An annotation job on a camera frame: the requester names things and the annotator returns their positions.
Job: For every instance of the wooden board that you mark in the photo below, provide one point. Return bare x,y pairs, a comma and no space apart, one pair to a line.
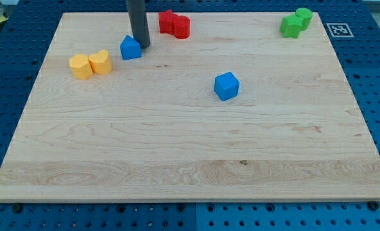
154,130

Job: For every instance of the blue cube block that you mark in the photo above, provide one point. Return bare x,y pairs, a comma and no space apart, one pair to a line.
226,86

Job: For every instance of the red cylinder block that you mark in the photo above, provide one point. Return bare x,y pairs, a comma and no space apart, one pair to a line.
181,27

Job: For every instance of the red star block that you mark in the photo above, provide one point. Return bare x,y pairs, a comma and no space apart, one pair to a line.
166,19

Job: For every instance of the yellow heart block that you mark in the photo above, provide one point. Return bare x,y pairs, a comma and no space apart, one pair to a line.
101,62

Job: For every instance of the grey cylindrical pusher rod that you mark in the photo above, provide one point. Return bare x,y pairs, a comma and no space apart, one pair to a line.
138,21

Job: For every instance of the yellow hexagon block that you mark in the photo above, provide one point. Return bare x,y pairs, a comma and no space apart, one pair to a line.
80,66

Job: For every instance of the green star block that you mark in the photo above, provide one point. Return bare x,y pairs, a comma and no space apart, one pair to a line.
291,26

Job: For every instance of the green cylinder block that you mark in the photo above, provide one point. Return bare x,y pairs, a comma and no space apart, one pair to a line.
306,15

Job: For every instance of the white fiducial marker tag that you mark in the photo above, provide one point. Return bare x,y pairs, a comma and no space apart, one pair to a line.
339,30

